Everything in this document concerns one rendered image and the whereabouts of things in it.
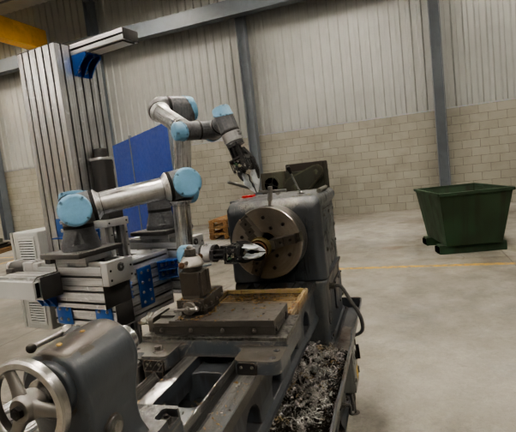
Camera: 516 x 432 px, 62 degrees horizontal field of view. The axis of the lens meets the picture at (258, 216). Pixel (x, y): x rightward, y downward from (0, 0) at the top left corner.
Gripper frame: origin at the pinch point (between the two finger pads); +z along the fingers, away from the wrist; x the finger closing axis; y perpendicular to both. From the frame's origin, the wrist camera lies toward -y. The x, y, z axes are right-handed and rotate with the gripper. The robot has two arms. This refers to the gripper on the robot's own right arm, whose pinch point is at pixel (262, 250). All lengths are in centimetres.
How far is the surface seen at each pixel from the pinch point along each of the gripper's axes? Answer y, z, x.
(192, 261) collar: 42.0, -9.6, 4.7
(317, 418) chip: 26, 23, -52
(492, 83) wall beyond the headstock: -1000, 283, 208
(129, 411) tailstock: 96, 3, -12
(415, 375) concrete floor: -119, 57, -103
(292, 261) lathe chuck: -15.8, 7.8, -7.7
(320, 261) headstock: -31.7, 16.7, -10.8
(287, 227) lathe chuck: -15.4, 6.8, 7.0
